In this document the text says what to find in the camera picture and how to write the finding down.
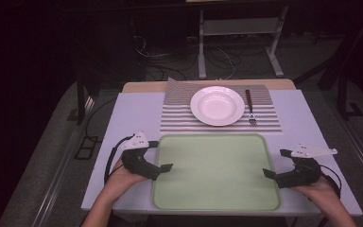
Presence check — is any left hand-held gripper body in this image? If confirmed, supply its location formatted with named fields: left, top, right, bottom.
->
left=120, top=131, right=163, bottom=183

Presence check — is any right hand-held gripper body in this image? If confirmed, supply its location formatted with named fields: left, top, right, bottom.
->
left=273, top=142, right=338, bottom=189

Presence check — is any person's left hand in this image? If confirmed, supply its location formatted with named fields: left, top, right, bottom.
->
left=105, top=158, right=148, bottom=198

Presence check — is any person's right hand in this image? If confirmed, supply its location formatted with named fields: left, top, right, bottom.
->
left=289, top=175, right=342, bottom=213

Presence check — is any striped placemat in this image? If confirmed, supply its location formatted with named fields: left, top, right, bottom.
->
left=159, top=77, right=284, bottom=134

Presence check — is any pale green tray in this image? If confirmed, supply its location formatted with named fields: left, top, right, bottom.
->
left=150, top=132, right=283, bottom=212

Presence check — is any white round plate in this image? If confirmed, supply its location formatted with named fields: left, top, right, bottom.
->
left=189, top=85, right=246, bottom=128

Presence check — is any black metal stand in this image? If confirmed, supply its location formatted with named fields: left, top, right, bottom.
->
left=336, top=70, right=363, bottom=121

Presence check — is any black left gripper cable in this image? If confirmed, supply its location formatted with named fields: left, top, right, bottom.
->
left=103, top=134, right=135, bottom=185

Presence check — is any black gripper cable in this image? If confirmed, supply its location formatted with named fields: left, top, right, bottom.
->
left=319, top=163, right=343, bottom=199
left=103, top=134, right=135, bottom=185

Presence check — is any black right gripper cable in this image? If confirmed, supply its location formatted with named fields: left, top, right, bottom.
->
left=319, top=163, right=343, bottom=199

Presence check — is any black floor bracket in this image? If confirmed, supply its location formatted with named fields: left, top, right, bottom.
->
left=73, top=135, right=101, bottom=161

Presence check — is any fork with dark handle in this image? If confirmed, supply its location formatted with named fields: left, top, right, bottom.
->
left=245, top=89, right=258, bottom=127

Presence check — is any black floor cable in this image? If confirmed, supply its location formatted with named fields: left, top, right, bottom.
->
left=84, top=96, right=118, bottom=144

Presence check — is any tangle of floor cables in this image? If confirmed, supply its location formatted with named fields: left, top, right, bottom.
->
left=131, top=31, right=238, bottom=81

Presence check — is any white metal table frame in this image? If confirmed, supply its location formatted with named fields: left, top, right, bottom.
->
left=197, top=4, right=289, bottom=80

